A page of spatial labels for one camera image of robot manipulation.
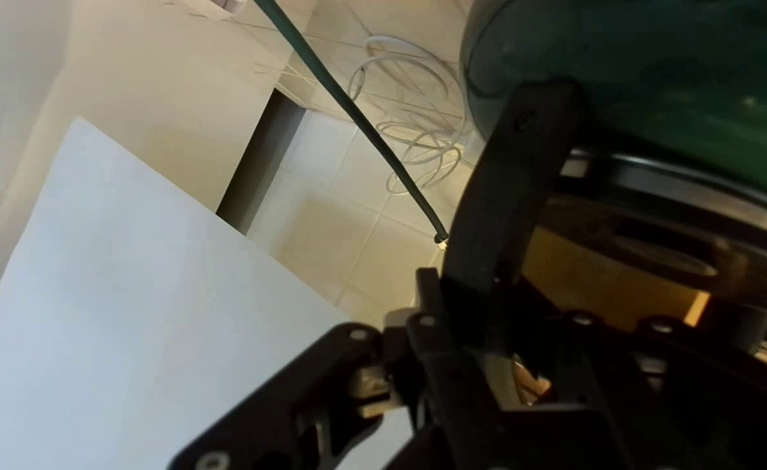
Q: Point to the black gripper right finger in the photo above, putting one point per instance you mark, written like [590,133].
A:
[628,400]

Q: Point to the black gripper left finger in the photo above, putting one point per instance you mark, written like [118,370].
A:
[280,400]

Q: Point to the white upper cabinet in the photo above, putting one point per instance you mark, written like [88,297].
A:
[113,329]

